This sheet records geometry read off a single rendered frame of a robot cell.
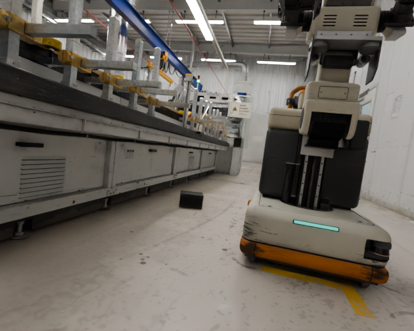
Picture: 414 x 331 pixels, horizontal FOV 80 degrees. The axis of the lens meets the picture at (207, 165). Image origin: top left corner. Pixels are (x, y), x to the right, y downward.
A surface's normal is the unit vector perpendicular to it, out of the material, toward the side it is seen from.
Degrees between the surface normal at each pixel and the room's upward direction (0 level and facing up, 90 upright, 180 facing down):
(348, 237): 90
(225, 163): 90
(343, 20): 98
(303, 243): 90
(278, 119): 90
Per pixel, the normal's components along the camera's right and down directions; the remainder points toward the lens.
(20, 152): 0.96, 0.14
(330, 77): -0.25, 0.18
